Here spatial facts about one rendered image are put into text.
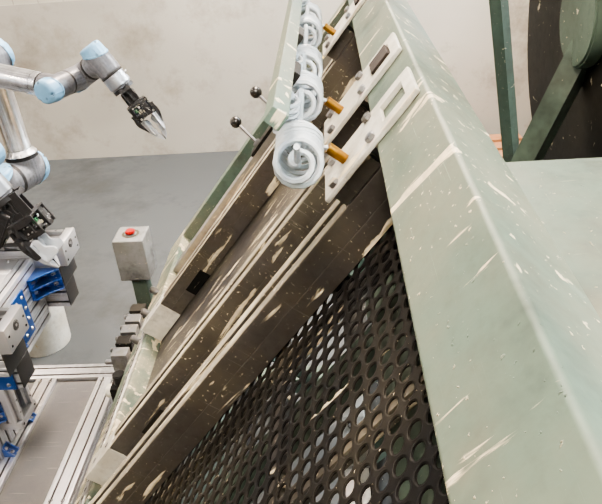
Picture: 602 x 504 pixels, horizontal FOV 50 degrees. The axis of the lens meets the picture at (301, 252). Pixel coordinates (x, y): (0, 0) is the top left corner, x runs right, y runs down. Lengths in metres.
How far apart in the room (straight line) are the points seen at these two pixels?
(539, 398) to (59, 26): 5.51
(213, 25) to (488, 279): 5.03
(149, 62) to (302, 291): 4.73
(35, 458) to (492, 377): 2.52
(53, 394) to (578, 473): 2.84
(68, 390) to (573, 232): 2.63
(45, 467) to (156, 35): 3.68
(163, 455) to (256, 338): 0.33
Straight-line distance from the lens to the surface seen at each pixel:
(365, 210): 0.91
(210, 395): 1.13
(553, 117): 1.35
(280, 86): 0.73
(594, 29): 1.26
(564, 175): 0.80
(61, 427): 2.91
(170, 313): 1.99
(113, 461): 1.61
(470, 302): 0.48
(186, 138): 5.75
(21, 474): 2.80
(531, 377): 0.40
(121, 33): 5.61
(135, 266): 2.60
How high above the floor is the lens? 2.13
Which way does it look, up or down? 31 degrees down
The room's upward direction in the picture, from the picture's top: 4 degrees counter-clockwise
